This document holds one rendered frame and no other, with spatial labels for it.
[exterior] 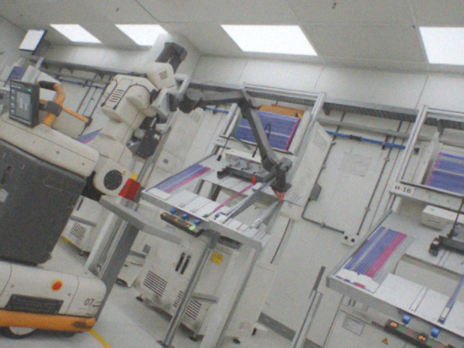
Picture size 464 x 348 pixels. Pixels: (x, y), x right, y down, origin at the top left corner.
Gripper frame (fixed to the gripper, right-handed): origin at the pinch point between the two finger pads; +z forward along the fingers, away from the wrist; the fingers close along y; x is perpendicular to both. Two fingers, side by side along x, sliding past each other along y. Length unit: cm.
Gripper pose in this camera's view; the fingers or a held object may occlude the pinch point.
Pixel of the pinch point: (280, 198)
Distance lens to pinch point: 217.4
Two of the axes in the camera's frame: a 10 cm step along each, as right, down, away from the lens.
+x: -6.0, 4.6, -6.5
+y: -7.9, -2.8, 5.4
